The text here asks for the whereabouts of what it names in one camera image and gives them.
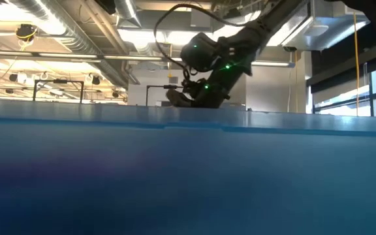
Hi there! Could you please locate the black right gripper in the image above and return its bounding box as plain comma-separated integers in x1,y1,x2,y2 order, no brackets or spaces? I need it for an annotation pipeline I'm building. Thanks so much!
166,80,208,108

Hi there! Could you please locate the blue plastic supply box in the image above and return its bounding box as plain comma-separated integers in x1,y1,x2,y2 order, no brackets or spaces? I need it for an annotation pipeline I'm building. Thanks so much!
0,97,376,235

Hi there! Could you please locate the long linear ceiling light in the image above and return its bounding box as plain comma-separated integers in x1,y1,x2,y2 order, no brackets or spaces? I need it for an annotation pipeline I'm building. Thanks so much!
251,60,296,69
0,48,182,63

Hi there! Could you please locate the white ceiling unit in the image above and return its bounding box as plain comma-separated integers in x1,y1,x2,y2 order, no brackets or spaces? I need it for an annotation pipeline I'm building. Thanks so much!
266,0,371,52

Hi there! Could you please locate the large window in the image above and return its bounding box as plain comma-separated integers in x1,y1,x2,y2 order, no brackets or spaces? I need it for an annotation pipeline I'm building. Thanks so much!
311,61,376,118

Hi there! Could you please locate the narrow black background frame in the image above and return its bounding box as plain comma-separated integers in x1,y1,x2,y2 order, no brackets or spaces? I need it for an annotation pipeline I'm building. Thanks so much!
146,84,184,107

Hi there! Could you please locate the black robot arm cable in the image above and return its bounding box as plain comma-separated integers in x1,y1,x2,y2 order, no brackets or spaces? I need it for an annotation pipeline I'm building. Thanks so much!
153,2,251,82

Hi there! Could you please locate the silver ventilation duct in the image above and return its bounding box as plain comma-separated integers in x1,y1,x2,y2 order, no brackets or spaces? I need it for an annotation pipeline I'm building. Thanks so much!
7,0,130,89

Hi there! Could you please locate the wide black background frame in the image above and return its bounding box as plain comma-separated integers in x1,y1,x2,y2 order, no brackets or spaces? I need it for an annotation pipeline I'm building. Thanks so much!
32,79,85,104

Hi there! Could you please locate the yellow hanging cable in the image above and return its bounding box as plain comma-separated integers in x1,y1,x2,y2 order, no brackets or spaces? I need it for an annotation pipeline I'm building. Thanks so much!
352,11,360,118

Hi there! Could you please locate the black yellow ceiling cord reel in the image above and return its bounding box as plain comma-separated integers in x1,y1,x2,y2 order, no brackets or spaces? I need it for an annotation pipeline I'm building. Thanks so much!
14,22,39,42

